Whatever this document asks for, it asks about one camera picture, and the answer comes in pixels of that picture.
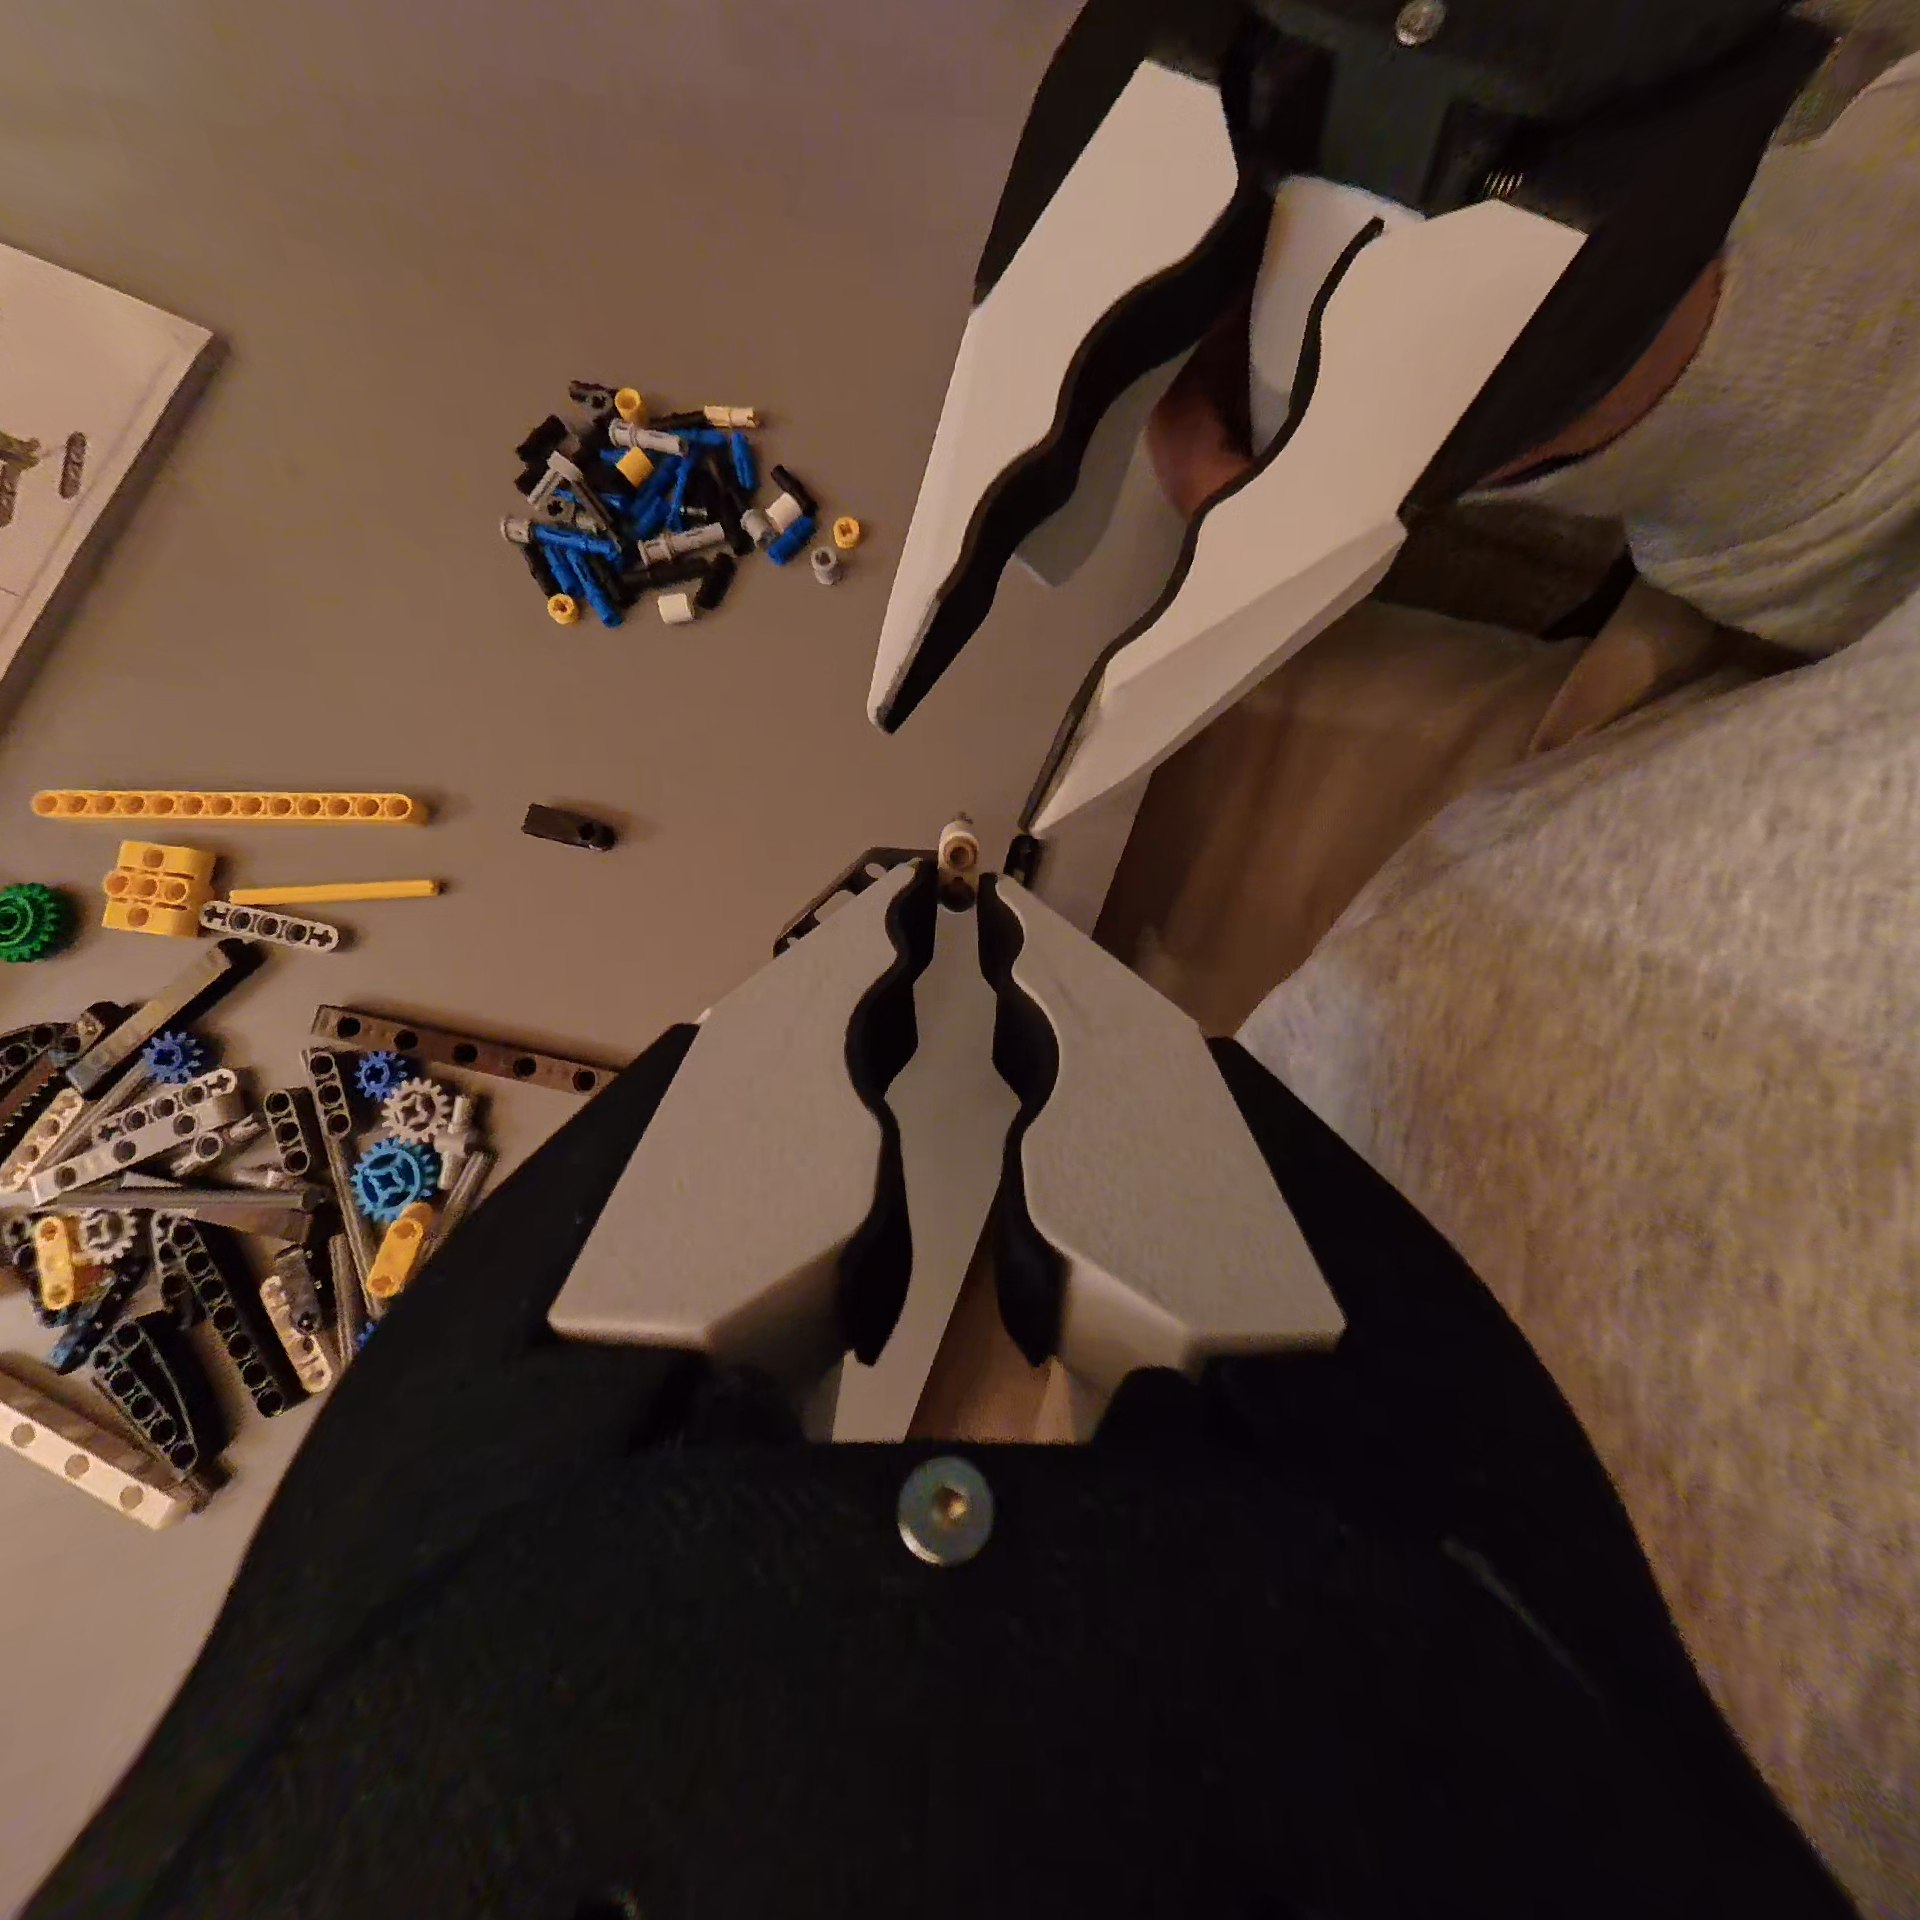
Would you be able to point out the black lego frame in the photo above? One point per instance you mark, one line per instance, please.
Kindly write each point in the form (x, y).
(840, 887)

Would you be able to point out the pile of lego beams and gears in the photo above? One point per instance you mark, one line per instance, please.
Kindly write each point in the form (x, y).
(181, 1109)

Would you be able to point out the person's right hand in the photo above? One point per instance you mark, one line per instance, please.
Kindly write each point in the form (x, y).
(1635, 382)

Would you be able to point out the pile of small lego pins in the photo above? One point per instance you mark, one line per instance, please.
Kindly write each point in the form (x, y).
(646, 503)

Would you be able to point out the yellow lego axle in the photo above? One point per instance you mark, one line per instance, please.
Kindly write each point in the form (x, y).
(330, 893)

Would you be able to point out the green lego gear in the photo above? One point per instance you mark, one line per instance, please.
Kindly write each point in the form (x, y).
(30, 923)

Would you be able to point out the long black lego beam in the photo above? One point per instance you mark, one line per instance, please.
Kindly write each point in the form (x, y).
(466, 1051)

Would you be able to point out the yellow lego block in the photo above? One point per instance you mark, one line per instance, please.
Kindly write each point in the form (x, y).
(159, 885)

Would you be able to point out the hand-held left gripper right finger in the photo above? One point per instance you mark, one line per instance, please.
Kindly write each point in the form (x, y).
(1171, 1201)

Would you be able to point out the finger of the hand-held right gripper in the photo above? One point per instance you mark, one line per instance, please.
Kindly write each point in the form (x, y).
(1424, 375)
(1037, 375)

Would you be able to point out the long yellow lego beam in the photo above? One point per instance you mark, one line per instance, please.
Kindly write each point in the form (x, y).
(226, 808)

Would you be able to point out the small black lego connector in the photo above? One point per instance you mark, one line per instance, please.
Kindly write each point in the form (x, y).
(568, 825)

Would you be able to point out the tan lego pin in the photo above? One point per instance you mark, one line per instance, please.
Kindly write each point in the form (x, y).
(956, 849)

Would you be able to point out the lego instruction booklet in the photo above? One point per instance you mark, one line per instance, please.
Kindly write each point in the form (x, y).
(91, 452)

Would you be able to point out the tan trousers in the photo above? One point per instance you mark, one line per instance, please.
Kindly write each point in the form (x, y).
(1320, 780)

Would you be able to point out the grey fleece jacket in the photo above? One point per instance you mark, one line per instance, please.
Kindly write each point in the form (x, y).
(1652, 1126)

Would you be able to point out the person's right forearm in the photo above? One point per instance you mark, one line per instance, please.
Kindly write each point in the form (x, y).
(1799, 389)

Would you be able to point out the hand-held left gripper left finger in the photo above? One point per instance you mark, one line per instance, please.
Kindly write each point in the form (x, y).
(706, 1201)

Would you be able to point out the short light grey lego beam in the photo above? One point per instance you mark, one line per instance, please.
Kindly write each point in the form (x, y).
(270, 926)

